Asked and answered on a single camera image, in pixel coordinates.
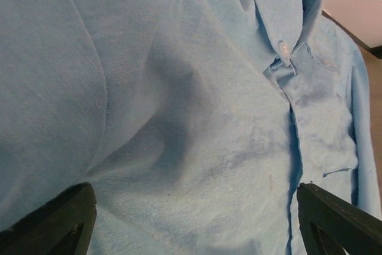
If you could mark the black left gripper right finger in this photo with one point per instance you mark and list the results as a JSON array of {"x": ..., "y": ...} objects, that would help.
[{"x": 330, "y": 225}]

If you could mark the light blue button shirt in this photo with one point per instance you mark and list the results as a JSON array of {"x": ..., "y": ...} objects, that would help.
[{"x": 194, "y": 120}]

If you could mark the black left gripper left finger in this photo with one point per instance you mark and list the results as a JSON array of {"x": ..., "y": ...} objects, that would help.
[{"x": 63, "y": 225}]

